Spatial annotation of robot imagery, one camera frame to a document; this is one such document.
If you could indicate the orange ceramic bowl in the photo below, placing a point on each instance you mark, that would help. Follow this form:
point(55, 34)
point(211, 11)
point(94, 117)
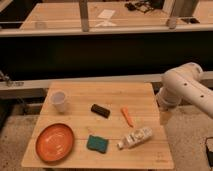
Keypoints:
point(55, 142)

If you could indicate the wooden block under arm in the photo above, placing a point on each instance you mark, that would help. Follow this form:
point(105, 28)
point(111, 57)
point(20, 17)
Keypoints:
point(164, 117)

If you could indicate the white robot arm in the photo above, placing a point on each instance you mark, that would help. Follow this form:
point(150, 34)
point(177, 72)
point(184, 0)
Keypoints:
point(183, 82)

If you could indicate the black rectangular block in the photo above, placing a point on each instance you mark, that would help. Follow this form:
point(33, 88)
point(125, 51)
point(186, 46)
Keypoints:
point(100, 110)

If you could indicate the orange marker pen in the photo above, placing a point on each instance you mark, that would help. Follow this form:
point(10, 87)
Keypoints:
point(127, 117)

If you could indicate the translucent plastic cup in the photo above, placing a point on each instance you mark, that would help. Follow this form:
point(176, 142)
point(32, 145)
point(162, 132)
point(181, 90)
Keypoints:
point(59, 101)

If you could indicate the green sponge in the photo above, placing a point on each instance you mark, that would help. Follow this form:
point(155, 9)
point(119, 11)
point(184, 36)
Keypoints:
point(97, 143)

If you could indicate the clear plastic bottle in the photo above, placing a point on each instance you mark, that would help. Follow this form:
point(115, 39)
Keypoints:
point(135, 138)

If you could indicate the white paper sheet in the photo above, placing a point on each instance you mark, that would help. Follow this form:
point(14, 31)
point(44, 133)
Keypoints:
point(106, 14)

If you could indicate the grey metal post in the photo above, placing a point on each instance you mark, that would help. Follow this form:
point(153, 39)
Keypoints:
point(83, 7)
point(184, 10)

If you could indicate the metal clamp bracket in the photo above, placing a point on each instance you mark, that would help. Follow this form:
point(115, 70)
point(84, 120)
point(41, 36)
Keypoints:
point(6, 79)

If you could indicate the grey metal post right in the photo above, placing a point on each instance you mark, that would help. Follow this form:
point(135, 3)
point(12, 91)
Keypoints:
point(184, 10)

